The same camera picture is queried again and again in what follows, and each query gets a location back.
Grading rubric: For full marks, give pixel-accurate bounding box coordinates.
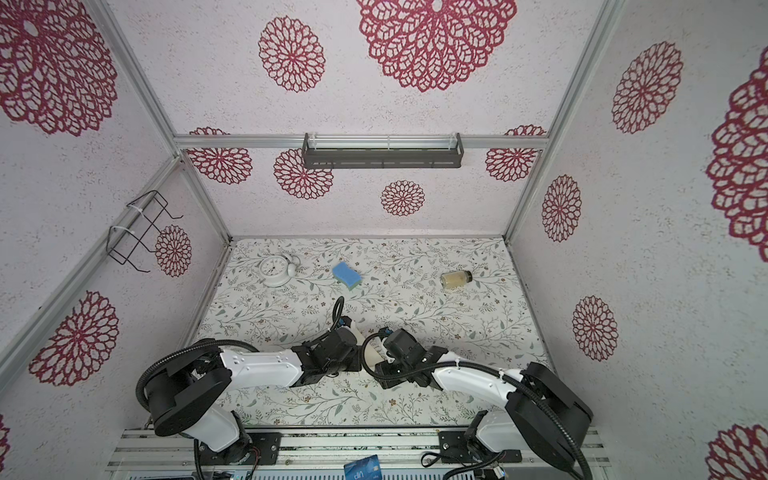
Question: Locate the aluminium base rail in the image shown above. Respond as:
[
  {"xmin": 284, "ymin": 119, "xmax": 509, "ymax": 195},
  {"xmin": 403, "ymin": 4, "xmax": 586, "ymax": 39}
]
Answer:
[{"xmin": 107, "ymin": 425, "xmax": 612, "ymax": 480}]

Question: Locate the white alarm clock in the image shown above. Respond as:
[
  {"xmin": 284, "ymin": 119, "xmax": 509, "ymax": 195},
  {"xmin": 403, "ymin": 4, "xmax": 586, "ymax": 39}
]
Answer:
[{"xmin": 258, "ymin": 254, "xmax": 301, "ymax": 288}]

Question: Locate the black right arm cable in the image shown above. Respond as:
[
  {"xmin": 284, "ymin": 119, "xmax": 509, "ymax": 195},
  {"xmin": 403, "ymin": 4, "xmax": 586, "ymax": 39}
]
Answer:
[{"xmin": 359, "ymin": 332, "xmax": 594, "ymax": 480}]

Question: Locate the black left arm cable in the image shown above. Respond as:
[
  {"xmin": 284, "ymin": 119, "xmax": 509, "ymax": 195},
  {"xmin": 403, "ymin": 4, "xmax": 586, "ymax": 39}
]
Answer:
[{"xmin": 135, "ymin": 295, "xmax": 346, "ymax": 412}]

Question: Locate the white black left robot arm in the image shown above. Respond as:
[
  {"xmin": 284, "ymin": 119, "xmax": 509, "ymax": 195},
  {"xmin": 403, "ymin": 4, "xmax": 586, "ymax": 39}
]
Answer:
[{"xmin": 135, "ymin": 325, "xmax": 362, "ymax": 463}]

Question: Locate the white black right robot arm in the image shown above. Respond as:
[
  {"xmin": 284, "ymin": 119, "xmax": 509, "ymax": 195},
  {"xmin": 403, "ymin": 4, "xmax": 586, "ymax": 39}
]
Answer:
[{"xmin": 359, "ymin": 328, "xmax": 594, "ymax": 479}]

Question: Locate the glass jar with black lid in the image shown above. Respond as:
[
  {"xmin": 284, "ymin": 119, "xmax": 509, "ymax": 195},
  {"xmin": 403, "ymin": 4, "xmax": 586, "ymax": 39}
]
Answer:
[{"xmin": 440, "ymin": 270, "xmax": 473, "ymax": 290}]

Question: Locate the blue card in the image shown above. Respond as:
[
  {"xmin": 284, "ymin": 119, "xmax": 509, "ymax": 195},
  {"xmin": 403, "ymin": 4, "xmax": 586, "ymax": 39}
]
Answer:
[{"xmin": 343, "ymin": 455, "xmax": 383, "ymax": 480}]

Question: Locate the cream square paper sheet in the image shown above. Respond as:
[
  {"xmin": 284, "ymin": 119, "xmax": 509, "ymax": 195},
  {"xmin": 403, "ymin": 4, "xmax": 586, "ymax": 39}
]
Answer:
[{"xmin": 362, "ymin": 335, "xmax": 389, "ymax": 371}]

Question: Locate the black wire wall basket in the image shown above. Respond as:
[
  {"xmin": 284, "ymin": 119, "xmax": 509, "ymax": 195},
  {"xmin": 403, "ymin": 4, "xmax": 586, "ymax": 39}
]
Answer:
[{"xmin": 105, "ymin": 189, "xmax": 183, "ymax": 274}]

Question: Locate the blue yellow sponge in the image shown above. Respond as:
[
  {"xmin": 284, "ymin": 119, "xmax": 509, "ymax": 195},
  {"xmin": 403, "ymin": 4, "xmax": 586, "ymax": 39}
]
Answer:
[{"xmin": 332, "ymin": 262, "xmax": 362, "ymax": 290}]

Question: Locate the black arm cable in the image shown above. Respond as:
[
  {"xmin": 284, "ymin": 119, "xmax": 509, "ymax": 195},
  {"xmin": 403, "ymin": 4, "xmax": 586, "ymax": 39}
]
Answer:
[
  {"xmin": 135, "ymin": 295, "xmax": 346, "ymax": 412},
  {"xmin": 359, "ymin": 332, "xmax": 594, "ymax": 480}
]

